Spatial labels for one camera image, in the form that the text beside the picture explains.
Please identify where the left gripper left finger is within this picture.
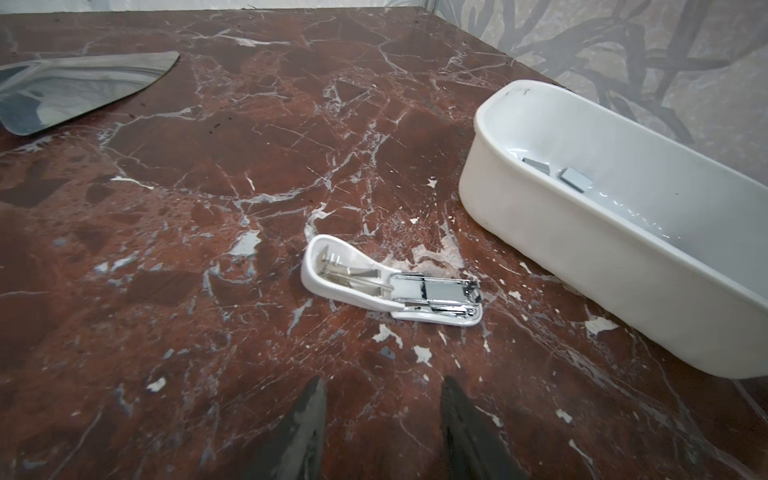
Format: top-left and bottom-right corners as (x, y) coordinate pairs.
(245, 376), (327, 480)

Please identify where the grey staple strip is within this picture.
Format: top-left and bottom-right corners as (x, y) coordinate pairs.
(559, 167), (594, 194)
(522, 157), (551, 176)

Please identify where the white oval tray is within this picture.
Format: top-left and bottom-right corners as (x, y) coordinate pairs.
(459, 80), (767, 379)

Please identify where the silver metal trowel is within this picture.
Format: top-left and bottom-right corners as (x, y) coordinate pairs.
(1, 51), (180, 136)

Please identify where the white mini stapler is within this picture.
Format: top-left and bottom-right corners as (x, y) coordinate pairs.
(301, 234), (483, 327)

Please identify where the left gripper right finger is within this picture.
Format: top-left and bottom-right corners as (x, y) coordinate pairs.
(440, 376), (528, 480)

